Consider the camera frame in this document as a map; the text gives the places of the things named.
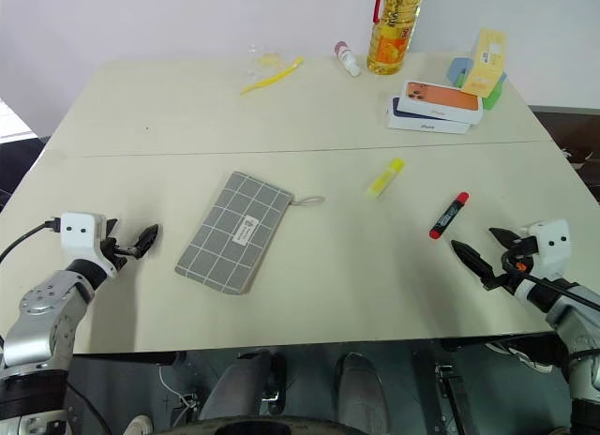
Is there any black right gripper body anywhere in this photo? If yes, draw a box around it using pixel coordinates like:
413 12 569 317
494 235 539 295

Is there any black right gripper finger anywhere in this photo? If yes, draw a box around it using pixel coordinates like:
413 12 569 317
450 238 499 293
487 226 520 253

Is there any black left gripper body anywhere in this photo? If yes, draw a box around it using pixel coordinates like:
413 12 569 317
101 236 136 270

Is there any grey checked pencil pouch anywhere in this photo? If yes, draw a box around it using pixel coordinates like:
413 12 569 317
174 171 326 297

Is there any red and black marker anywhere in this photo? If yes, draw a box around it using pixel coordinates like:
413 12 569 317
428 190 471 241

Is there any white sneaker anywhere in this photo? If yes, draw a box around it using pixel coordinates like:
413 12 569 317
123 412 156 435
484 339 555 375

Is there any yellow highlighter pen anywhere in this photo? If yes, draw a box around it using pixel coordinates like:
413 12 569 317
365 157 406 201

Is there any blue and white phone box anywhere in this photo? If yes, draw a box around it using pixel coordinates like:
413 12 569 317
385 96 474 136

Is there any orange phone box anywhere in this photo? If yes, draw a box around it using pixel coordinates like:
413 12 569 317
397 80 485 125

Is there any grey rounded leg shape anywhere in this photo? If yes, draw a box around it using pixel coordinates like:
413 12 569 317
198 349 288 423
336 352 391 435

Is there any light blue box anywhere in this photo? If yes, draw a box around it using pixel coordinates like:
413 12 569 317
445 56 475 87

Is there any pale yellow carton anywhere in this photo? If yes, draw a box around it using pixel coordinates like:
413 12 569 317
460 27 510 98

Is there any yellow toothbrush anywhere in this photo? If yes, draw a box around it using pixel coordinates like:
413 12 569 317
239 55 306 97

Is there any clear plastic wrapper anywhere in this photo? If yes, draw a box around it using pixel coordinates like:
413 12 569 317
242 44 288 81

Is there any large yellow oil bottle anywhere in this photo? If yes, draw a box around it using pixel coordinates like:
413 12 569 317
366 0 428 77

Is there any small white pink-capped bottle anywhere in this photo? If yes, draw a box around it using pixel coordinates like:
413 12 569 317
333 40 362 78

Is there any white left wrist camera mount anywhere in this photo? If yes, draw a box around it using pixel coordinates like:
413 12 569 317
59 212 119 279

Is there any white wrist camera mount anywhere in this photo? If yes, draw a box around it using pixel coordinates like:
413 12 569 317
59 212 119 279
523 218 573 281

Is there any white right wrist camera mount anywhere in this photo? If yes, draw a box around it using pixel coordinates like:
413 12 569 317
523 218 573 281

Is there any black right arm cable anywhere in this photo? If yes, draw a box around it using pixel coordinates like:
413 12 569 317
515 268 600 309

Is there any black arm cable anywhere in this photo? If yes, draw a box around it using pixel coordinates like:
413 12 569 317
0 216 65 266
515 268 600 309

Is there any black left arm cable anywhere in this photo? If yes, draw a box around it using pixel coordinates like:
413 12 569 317
0 216 65 266

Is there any black metal frame bracket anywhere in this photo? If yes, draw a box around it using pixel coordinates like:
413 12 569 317
433 344 473 434

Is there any thin white cable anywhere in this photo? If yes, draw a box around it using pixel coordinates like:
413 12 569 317
156 363 200 423

